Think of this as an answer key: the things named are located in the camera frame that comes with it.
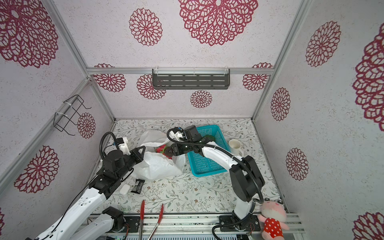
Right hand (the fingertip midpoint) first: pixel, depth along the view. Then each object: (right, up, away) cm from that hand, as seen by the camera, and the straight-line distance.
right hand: (169, 148), depth 82 cm
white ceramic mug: (+42, -1, +20) cm, 46 cm away
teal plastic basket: (+18, -12, +13) cm, 26 cm away
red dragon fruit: (-5, 0, +1) cm, 5 cm away
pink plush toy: (+52, -31, -10) cm, 61 cm away
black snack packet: (-18, -21, +4) cm, 28 cm away
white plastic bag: (-6, -7, -9) cm, 13 cm away
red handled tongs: (-13, -33, -4) cm, 36 cm away
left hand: (-11, 0, -5) cm, 12 cm away
